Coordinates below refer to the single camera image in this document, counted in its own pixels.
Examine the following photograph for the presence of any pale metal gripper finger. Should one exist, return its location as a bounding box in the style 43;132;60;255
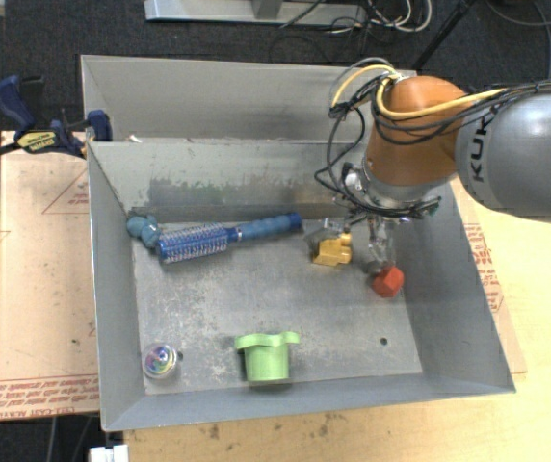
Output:
381;229;397;271
368;232;384;275

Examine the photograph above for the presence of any red block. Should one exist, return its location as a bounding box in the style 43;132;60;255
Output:
370;265;406;300

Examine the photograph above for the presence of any yellow toy block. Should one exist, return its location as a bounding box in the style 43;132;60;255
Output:
311;231;354;267

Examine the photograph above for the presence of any grey plastic piece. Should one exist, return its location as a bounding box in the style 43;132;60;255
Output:
303;218;344;250

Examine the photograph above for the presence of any grey metal bin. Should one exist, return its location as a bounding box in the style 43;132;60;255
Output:
80;54;517;433

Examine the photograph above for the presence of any green plastic cup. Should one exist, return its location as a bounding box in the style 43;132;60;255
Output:
233;330;302;384

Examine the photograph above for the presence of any blue hairbrush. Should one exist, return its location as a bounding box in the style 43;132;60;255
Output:
155;211;304;266

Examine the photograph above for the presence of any grey-blue toy animal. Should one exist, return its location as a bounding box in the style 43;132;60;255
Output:
126;214;163;250

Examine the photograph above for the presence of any clear ball with colourful core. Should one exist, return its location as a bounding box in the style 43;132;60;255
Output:
141;341;180;381

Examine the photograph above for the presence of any brown cardboard board red print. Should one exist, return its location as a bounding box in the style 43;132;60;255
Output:
0;130;530;424

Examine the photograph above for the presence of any black cylinder on white bracket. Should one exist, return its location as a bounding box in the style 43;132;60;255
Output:
340;160;365;190

